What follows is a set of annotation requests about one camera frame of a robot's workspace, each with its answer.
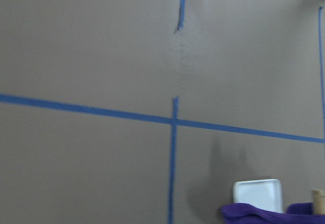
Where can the purple towel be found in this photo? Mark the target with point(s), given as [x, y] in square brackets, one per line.
[245, 213]

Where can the white wooden towel rack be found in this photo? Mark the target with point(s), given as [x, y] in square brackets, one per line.
[265, 194]

